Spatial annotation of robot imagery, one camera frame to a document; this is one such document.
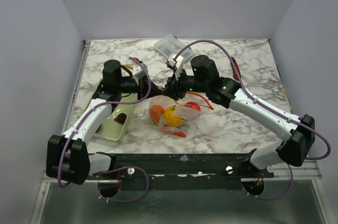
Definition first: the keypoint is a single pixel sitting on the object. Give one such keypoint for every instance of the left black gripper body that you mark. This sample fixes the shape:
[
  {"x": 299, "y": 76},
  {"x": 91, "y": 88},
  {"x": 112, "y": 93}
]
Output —
[{"x": 130, "y": 85}]

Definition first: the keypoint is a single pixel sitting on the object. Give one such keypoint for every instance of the red toy tomato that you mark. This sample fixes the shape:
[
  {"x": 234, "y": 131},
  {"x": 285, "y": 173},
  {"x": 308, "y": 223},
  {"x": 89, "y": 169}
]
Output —
[{"x": 193, "y": 105}]

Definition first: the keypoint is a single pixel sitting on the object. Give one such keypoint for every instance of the black mounting base rail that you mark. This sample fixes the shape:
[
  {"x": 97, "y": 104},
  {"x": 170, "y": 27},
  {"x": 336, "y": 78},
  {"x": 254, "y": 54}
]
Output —
[{"x": 187, "y": 171}]

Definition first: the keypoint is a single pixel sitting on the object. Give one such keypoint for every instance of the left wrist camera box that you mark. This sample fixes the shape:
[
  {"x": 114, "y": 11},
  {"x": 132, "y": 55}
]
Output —
[{"x": 138, "y": 72}]

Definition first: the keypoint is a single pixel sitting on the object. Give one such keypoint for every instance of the pale green plastic basket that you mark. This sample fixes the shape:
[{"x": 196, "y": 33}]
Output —
[{"x": 113, "y": 131}]

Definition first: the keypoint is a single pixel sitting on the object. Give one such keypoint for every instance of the yellow handled pliers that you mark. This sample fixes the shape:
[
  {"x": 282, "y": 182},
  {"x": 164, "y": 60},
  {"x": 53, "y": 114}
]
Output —
[{"x": 127, "y": 66}]

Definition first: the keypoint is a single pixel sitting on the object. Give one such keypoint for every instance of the clear plastic parts box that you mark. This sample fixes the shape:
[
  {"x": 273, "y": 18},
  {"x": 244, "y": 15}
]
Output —
[{"x": 169, "y": 46}]

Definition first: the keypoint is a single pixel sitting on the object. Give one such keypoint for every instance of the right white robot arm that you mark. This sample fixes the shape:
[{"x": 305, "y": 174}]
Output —
[{"x": 294, "y": 133}]

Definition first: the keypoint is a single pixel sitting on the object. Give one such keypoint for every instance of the small dark brown toy fruit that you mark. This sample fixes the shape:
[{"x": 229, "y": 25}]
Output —
[{"x": 121, "y": 118}]

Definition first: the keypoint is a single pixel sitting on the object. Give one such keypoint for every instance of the orange toy carrot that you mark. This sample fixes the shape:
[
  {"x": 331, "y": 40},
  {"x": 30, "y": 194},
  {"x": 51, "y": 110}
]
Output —
[{"x": 167, "y": 130}]

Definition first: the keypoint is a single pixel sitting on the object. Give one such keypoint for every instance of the yellow toy bell pepper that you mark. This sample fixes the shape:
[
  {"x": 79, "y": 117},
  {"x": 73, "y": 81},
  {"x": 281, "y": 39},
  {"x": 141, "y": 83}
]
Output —
[{"x": 170, "y": 119}]

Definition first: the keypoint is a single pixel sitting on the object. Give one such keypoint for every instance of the clear zip top bag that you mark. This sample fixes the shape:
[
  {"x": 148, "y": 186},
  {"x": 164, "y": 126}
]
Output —
[{"x": 165, "y": 102}]

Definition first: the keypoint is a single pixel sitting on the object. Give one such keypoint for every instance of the red black utility knife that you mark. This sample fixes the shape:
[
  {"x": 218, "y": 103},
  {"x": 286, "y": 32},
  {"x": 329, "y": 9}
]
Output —
[{"x": 235, "y": 69}]

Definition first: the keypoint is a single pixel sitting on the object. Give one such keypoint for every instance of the small orange toy pumpkin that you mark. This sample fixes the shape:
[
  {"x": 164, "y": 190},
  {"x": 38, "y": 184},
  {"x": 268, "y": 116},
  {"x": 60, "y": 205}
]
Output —
[{"x": 156, "y": 112}]

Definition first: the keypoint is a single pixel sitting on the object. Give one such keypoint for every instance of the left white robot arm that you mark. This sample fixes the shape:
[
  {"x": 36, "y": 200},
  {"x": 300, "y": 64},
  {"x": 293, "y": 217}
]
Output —
[{"x": 68, "y": 159}]

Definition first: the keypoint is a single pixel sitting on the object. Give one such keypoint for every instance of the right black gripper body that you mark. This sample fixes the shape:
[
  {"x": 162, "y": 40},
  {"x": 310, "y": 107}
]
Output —
[{"x": 178, "y": 88}]

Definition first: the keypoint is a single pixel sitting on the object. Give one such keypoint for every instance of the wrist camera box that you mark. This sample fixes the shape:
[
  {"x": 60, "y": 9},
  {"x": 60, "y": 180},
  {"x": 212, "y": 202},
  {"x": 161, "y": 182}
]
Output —
[
  {"x": 138, "y": 72},
  {"x": 176, "y": 64}
]

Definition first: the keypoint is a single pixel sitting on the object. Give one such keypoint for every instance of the aluminium frame rail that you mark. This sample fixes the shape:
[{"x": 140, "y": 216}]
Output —
[{"x": 308, "y": 171}]

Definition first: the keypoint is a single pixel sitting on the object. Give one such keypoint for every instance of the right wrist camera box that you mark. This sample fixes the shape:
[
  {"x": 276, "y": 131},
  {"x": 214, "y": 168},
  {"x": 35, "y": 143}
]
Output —
[{"x": 176, "y": 64}]

